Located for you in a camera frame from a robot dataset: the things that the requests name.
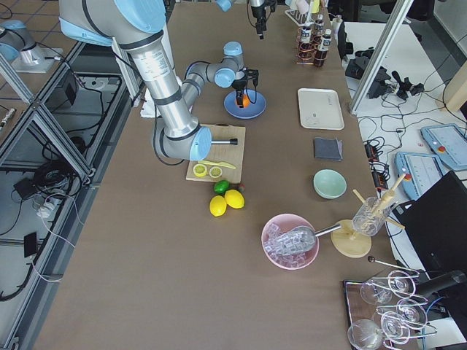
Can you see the yellow plastic knife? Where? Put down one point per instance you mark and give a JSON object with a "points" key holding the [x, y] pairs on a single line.
{"points": [[220, 164]]}

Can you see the teach pendant tablet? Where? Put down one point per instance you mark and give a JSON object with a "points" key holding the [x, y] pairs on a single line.
{"points": [[421, 171], [448, 143]]}

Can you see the wine glass rack tray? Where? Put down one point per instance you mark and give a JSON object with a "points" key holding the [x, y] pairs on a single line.
{"points": [[386, 311]]}

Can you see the clear glass on stand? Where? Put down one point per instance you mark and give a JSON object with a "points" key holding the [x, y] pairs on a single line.
{"points": [[370, 217]]}

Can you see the copper wire bottle rack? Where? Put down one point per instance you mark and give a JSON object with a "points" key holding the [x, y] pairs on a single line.
{"points": [[315, 44]]}

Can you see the cream rabbit tray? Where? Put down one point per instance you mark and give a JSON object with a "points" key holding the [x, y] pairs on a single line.
{"points": [[320, 109]]}

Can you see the drink bottle top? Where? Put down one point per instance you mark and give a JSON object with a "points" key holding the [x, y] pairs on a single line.
{"points": [[305, 46]]}

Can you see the white wire cup rack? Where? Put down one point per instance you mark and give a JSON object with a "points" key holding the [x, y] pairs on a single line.
{"points": [[302, 11]]}

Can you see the metal ice scoop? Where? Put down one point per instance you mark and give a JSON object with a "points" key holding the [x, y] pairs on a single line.
{"points": [[303, 238]]}

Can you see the drink bottle lower right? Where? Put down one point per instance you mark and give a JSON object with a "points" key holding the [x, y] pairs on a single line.
{"points": [[318, 28]]}

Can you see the yellow lemon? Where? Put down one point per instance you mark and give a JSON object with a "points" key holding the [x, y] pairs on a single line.
{"points": [[217, 206], [234, 199]]}

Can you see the pink bowl of ice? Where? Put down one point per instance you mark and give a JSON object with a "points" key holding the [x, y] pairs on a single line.
{"points": [[275, 242]]}

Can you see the blue plate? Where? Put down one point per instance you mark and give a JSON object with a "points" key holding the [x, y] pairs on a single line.
{"points": [[254, 104]]}

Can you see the steel muddler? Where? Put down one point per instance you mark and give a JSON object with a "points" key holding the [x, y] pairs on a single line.
{"points": [[225, 142]]}

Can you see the lemon slice lower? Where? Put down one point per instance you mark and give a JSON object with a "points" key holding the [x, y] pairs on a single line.
{"points": [[215, 172]]}

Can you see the lemon slice upper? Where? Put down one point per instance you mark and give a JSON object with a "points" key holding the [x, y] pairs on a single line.
{"points": [[200, 170]]}

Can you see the grey folded cloth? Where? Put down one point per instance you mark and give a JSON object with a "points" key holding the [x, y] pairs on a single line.
{"points": [[328, 149]]}

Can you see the yellow lemon lower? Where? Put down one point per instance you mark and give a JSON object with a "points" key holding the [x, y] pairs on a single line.
{"points": [[217, 206]]}

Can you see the orange mandarin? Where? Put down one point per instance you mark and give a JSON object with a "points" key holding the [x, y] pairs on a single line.
{"points": [[245, 101]]}

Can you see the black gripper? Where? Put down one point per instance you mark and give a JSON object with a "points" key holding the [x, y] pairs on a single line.
{"points": [[238, 87], [257, 10]]}

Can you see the drink bottle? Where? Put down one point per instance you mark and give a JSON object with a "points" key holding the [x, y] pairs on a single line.
{"points": [[318, 28], [305, 46], [322, 48]]}

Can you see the wooden stand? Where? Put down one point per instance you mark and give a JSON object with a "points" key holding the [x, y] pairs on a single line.
{"points": [[352, 244]]}

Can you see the lemon slice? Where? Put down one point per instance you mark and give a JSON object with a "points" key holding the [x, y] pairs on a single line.
{"points": [[215, 172], [200, 170]]}

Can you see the wooden cutting board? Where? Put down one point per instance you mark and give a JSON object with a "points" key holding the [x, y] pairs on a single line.
{"points": [[229, 153]]}

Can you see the green lime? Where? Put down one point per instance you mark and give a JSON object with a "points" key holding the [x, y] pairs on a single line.
{"points": [[221, 187]]}

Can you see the green bowl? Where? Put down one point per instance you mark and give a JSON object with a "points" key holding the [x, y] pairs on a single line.
{"points": [[329, 184]]}

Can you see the drink bottle lower left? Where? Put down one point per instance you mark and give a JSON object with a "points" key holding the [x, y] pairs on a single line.
{"points": [[322, 48]]}

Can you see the yellow lemon upper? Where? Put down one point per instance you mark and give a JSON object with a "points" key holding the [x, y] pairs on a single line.
{"points": [[234, 199]]}

